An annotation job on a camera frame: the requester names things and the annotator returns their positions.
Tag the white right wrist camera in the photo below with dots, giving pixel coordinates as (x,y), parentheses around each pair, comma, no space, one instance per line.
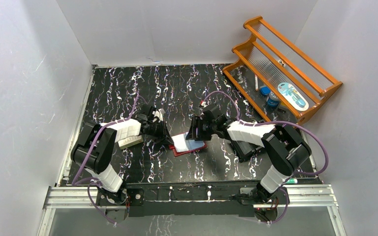
(203,104)

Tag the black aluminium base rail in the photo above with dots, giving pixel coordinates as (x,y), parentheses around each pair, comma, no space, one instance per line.
(187,198)

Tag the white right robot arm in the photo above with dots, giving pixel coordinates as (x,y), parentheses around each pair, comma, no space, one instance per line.
(284,146)

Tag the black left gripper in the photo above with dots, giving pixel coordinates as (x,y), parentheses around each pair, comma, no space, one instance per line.
(162,131)

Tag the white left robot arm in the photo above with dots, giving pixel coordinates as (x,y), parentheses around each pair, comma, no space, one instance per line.
(95,144)

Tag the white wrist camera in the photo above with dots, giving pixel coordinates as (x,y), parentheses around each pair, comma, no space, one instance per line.
(203,104)
(158,115)

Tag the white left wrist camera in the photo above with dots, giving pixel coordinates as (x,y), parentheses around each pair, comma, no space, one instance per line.
(158,115)

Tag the black plastic card box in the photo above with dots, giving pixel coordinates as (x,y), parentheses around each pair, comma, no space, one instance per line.
(244,151)

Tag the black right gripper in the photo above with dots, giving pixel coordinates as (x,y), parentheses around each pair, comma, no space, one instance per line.
(197,122)

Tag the white pen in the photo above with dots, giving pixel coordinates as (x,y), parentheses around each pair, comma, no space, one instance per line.
(256,83)

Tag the orange wooden shelf rack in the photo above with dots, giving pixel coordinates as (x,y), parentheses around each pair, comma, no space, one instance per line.
(275,59)

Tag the green white marker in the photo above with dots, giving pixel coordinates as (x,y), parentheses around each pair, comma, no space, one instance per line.
(291,181)

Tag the small blue block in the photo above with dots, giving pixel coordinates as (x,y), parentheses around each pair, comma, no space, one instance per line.
(264,90)

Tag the red card holder wallet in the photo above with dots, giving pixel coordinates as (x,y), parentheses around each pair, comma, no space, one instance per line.
(182,146)

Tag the beige rectangular remote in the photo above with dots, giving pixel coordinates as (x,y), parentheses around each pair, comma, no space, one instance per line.
(130,141)

